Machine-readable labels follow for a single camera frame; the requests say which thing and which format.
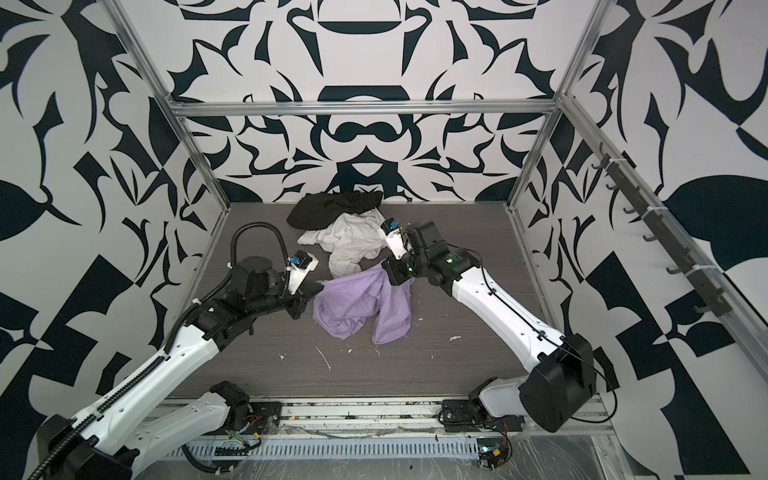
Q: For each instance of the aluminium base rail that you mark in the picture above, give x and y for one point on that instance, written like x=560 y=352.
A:
x=382 y=416

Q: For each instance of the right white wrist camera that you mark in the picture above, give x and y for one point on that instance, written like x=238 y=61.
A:
x=395 y=238

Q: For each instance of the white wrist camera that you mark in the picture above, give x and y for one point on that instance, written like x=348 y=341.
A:
x=395 y=238
x=299 y=266

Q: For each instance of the black cloth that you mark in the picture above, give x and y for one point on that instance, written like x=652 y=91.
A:
x=319 y=211

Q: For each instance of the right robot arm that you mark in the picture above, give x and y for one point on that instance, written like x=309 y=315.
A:
x=560 y=373

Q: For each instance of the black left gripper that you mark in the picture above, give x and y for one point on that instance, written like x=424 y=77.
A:
x=300 y=295

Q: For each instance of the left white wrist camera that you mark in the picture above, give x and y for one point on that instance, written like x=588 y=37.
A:
x=299 y=266

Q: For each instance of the purple cloth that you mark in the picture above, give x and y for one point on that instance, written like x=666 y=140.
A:
x=345 y=304

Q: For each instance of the white cloth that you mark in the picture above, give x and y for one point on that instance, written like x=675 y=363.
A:
x=348 y=240

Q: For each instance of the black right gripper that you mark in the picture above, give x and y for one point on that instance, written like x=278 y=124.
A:
x=397 y=267

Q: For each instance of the black hook rail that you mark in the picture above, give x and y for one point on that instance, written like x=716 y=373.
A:
x=666 y=230

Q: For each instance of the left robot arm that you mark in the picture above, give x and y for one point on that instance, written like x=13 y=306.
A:
x=113 y=438

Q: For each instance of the aluminium frame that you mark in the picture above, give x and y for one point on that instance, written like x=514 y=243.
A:
x=743 y=324

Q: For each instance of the white slotted cable duct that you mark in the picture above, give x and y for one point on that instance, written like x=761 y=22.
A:
x=458 y=448

